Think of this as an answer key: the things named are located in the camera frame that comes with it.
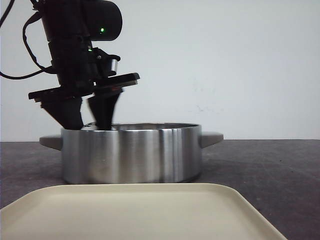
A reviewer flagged stainless steel steamer pot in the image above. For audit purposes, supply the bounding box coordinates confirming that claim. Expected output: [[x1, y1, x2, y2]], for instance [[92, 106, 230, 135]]
[[39, 122, 224, 184]]

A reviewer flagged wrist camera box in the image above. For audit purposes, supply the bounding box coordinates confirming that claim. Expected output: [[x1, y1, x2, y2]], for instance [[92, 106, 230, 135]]
[[93, 47, 121, 78]]

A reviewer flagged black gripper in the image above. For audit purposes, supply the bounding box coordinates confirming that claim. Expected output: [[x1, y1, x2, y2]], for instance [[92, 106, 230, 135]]
[[28, 40, 140, 131]]

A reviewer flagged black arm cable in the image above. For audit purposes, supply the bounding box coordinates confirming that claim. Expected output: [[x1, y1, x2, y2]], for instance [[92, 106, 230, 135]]
[[0, 0, 60, 80]]

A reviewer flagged cream plastic tray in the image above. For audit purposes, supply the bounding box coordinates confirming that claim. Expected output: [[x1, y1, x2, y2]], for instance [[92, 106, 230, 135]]
[[0, 183, 284, 240]]

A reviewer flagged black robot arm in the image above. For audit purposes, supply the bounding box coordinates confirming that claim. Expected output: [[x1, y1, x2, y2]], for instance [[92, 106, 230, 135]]
[[28, 0, 140, 130]]

